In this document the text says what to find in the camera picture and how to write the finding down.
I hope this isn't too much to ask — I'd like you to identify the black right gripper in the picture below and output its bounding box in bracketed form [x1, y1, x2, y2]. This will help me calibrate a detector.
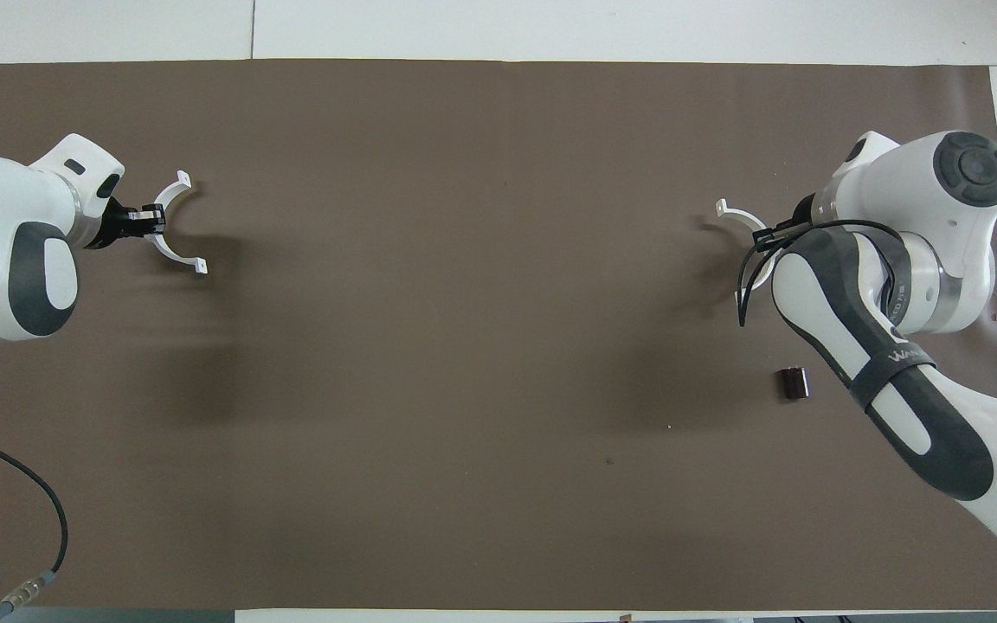
[750, 195, 818, 253]

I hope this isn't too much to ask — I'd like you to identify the white half ring pipe clamp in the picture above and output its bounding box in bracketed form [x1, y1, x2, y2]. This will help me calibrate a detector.
[142, 170, 209, 278]
[715, 198, 782, 300]

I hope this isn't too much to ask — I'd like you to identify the small dark brown cylinder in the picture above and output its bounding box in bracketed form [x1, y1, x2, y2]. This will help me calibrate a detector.
[774, 367, 814, 402]

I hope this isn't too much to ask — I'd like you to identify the large brown table mat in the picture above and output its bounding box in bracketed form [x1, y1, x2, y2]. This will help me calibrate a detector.
[0, 58, 997, 612]

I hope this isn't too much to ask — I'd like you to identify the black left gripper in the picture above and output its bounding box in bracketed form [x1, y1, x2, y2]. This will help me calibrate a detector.
[86, 198, 167, 253]

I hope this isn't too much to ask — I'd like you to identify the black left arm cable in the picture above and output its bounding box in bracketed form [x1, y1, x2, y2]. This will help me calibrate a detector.
[0, 427, 68, 623]

